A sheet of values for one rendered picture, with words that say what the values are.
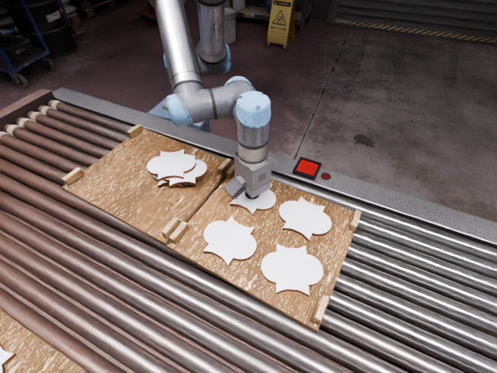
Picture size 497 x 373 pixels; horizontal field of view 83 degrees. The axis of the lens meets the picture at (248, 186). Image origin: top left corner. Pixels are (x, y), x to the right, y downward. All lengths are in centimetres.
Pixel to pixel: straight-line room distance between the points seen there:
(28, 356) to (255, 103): 68
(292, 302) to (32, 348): 54
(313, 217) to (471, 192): 199
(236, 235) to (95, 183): 49
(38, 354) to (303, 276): 57
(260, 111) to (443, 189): 210
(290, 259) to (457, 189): 205
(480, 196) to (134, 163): 238
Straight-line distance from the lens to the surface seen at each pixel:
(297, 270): 70
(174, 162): 90
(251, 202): 81
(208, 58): 121
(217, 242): 74
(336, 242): 78
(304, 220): 78
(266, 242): 75
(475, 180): 279
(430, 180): 259
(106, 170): 102
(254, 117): 61
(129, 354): 71
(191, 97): 70
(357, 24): 535
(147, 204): 87
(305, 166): 95
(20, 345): 80
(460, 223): 100
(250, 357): 67
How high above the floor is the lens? 157
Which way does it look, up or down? 48 degrees down
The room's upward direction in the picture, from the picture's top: straight up
